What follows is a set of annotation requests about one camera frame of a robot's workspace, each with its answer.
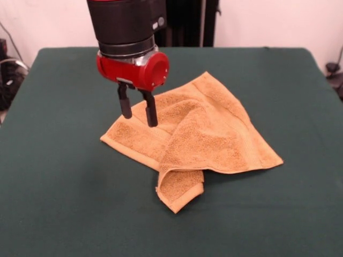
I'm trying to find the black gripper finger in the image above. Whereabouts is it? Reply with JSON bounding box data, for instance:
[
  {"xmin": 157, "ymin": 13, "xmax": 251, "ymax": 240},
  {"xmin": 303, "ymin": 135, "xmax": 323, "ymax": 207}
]
[
  {"xmin": 117, "ymin": 81, "xmax": 133, "ymax": 119},
  {"xmin": 138, "ymin": 89, "xmax": 159, "ymax": 127}
]

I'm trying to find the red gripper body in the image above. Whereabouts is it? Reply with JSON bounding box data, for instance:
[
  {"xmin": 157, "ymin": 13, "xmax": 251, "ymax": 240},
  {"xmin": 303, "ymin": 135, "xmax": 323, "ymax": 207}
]
[{"xmin": 96, "ymin": 51, "xmax": 170, "ymax": 93}]

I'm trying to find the tan terry towel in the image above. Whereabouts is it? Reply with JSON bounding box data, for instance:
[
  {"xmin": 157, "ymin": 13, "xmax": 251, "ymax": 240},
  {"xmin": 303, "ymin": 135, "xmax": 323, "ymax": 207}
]
[{"xmin": 100, "ymin": 71, "xmax": 284, "ymax": 214}]

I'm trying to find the dark green table cloth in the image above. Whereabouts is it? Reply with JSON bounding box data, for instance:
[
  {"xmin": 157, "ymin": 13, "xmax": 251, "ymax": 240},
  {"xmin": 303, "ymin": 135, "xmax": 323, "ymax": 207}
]
[{"xmin": 0, "ymin": 47, "xmax": 343, "ymax": 257}]

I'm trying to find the black equipment pile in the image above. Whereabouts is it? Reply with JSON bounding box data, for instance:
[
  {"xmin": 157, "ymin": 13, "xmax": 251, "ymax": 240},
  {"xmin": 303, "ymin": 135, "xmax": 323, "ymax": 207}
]
[{"xmin": 0, "ymin": 39, "xmax": 29, "ymax": 112}]

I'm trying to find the black floor stand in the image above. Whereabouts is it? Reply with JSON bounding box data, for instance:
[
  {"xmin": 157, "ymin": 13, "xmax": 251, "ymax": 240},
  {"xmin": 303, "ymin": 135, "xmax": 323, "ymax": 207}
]
[{"xmin": 325, "ymin": 62, "xmax": 343, "ymax": 102}]

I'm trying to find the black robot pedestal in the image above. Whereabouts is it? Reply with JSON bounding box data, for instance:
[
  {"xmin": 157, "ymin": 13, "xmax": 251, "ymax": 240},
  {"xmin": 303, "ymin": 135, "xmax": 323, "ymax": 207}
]
[{"xmin": 154, "ymin": 0, "xmax": 222, "ymax": 48}]

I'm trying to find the grey cable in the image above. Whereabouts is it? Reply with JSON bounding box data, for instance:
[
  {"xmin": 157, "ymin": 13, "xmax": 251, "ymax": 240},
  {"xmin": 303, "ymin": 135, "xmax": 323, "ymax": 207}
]
[{"xmin": 0, "ymin": 20, "xmax": 31, "ymax": 72}]

